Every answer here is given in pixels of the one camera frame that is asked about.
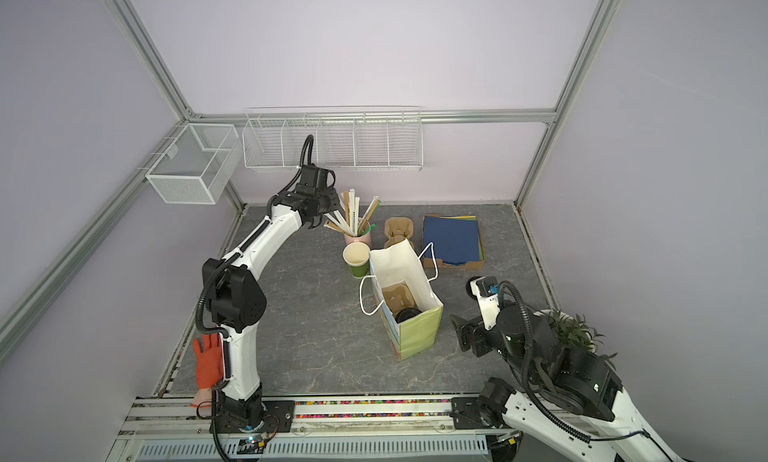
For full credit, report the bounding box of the black cup lid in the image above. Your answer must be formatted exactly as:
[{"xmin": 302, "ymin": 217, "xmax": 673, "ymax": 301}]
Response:
[{"xmin": 465, "ymin": 276, "xmax": 478, "ymax": 299}]

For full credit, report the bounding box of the potted green plant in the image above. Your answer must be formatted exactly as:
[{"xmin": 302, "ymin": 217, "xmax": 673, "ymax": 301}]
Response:
[{"xmin": 535, "ymin": 309, "xmax": 603, "ymax": 354}]

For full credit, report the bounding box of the wide white wire basket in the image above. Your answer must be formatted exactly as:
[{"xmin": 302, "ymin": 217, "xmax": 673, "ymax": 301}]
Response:
[{"xmin": 241, "ymin": 106, "xmax": 424, "ymax": 170}]

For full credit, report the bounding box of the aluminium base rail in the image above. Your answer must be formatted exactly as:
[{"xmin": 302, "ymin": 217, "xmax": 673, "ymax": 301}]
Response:
[{"xmin": 104, "ymin": 392, "xmax": 640, "ymax": 462}]

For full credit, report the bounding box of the small white mesh basket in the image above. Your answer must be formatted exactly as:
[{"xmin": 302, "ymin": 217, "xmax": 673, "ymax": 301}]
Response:
[{"xmin": 146, "ymin": 123, "xmax": 243, "ymax": 205}]

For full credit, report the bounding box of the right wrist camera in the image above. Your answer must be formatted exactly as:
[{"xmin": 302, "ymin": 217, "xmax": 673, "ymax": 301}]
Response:
[{"xmin": 474, "ymin": 276, "xmax": 500, "ymax": 330}]

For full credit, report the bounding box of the single brown pulp cup carrier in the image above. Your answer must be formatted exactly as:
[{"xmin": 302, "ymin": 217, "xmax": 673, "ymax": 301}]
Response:
[{"xmin": 382, "ymin": 283, "xmax": 417, "ymax": 316}]

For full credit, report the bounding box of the white wrapped straw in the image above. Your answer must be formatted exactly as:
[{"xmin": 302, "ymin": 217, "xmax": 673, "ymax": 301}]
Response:
[{"xmin": 347, "ymin": 189, "xmax": 358, "ymax": 236}]

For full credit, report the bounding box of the brown pulp cup carrier stack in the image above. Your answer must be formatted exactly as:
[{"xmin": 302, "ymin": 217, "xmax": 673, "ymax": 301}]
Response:
[{"xmin": 384, "ymin": 216, "xmax": 414, "ymax": 248}]

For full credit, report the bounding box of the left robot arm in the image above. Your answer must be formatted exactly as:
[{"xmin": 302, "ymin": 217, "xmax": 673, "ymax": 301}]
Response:
[{"xmin": 193, "ymin": 163, "xmax": 340, "ymax": 431}]

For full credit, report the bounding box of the green paper cup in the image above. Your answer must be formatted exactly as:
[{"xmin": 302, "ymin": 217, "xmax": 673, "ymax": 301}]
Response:
[{"xmin": 342, "ymin": 241, "xmax": 371, "ymax": 279}]

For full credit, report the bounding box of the black paper cup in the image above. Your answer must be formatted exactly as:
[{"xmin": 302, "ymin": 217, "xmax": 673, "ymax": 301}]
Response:
[{"xmin": 395, "ymin": 307, "xmax": 421, "ymax": 324}]

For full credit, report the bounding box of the pink metal straw bucket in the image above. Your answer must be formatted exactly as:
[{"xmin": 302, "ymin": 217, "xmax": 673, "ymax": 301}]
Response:
[{"xmin": 344, "ymin": 230, "xmax": 373, "ymax": 248}]

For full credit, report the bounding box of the green wrapped straw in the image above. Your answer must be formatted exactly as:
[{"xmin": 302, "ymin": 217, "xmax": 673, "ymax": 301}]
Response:
[{"xmin": 360, "ymin": 223, "xmax": 376, "ymax": 237}]

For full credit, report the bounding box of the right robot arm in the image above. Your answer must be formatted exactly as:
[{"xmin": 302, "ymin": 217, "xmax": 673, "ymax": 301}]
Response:
[{"xmin": 451, "ymin": 303, "xmax": 681, "ymax": 461}]

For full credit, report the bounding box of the red handled tool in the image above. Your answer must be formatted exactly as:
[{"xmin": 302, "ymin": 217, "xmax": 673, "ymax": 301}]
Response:
[{"xmin": 192, "ymin": 333, "xmax": 224, "ymax": 407}]

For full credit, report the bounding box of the cardboard tray with napkins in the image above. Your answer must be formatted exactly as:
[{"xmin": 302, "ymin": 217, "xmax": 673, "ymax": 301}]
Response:
[{"xmin": 421, "ymin": 214, "xmax": 485, "ymax": 270}]

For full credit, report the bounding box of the green paper gift bag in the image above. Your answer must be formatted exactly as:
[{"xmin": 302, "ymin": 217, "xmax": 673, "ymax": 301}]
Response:
[{"xmin": 359, "ymin": 241, "xmax": 443, "ymax": 361}]

